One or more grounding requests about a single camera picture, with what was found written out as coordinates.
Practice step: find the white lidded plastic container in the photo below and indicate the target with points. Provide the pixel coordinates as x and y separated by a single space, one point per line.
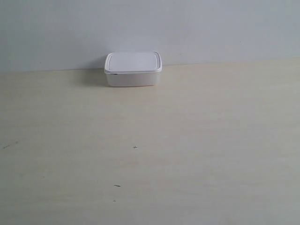
133 69

